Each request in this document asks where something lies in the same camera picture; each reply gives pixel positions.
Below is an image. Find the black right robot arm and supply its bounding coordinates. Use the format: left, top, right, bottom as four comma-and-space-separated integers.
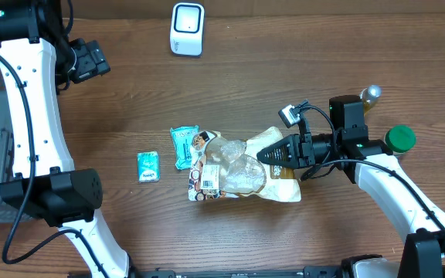
256, 95, 445, 278

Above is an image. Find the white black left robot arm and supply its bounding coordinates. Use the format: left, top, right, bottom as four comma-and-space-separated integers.
0, 1, 138, 277

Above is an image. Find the white black barcode scanner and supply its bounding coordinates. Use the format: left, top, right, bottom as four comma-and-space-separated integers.
169, 2, 205, 57

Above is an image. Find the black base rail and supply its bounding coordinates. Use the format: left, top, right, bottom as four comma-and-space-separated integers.
67, 253, 413, 278

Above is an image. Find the small teal tissue pack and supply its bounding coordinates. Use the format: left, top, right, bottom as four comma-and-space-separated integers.
137, 151, 160, 183

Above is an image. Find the brown snack package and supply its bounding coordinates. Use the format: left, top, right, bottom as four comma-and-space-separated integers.
188, 127, 301, 202

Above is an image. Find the green lid jar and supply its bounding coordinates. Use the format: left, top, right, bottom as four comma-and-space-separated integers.
384, 125, 416, 156

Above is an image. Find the yellow oil bottle silver cap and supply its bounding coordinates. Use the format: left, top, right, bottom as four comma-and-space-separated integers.
359, 85, 382, 114

